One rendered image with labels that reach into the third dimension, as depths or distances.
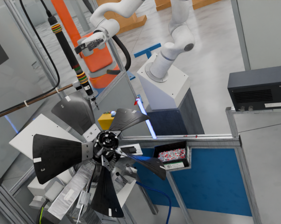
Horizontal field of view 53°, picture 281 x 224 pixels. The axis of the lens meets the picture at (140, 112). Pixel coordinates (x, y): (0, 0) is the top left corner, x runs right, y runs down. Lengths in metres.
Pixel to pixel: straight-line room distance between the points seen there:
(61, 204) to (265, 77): 1.12
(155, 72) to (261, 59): 1.36
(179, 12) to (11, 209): 1.45
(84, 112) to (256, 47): 1.97
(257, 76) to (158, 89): 0.76
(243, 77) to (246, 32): 1.49
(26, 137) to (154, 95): 0.91
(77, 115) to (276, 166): 1.84
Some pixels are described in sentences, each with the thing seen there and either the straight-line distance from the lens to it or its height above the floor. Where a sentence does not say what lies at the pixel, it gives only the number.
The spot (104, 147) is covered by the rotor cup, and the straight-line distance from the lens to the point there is 1.38.
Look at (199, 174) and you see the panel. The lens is 2.03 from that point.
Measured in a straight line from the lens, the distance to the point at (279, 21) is 2.89.
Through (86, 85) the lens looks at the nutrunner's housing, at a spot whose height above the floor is 1.50.
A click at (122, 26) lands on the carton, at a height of 0.15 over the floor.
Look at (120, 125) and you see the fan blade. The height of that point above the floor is 1.18.
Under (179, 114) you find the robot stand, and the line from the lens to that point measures 2.01.
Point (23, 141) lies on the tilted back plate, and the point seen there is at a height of 1.33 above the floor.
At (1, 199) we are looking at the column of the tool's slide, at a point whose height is 1.10.
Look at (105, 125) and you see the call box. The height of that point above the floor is 1.02.
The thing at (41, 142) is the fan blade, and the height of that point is 1.39.
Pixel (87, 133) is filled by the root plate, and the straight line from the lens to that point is 1.49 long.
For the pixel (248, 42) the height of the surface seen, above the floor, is 0.84.
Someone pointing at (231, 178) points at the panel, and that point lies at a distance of 1.98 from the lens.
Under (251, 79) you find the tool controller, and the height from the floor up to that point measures 1.24.
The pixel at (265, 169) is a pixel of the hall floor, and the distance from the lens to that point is 2.72.
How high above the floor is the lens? 1.92
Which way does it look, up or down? 28 degrees down
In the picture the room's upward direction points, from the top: 24 degrees counter-clockwise
